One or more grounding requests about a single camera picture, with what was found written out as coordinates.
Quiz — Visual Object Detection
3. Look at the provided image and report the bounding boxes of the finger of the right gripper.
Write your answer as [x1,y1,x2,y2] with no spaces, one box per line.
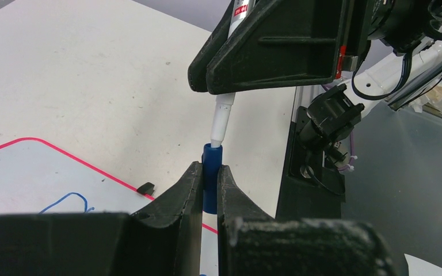
[188,1,234,93]
[206,1,348,95]

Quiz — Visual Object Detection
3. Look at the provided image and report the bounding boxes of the blue whiteboard marker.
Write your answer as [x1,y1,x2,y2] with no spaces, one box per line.
[210,0,256,148]

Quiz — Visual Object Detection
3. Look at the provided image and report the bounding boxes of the pink-framed whiteboard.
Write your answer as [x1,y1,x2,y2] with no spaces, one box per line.
[0,138,218,275]

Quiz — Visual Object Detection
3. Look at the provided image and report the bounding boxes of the blue marker cap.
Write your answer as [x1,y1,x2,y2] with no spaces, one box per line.
[201,143,223,214]

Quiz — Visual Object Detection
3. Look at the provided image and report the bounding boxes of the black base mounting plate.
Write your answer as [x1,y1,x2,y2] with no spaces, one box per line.
[275,106,345,220]

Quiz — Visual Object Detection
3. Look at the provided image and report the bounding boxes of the black whiteboard clip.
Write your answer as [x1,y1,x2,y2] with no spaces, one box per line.
[136,182,155,196]

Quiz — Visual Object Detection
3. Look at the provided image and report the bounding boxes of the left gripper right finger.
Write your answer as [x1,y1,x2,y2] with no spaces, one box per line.
[216,165,274,275]

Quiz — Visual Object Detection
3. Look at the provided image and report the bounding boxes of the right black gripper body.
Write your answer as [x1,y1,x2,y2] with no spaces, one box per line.
[335,1,372,79]

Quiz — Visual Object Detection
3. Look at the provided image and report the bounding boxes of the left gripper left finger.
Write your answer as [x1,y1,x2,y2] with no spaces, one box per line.
[128,162,203,275]

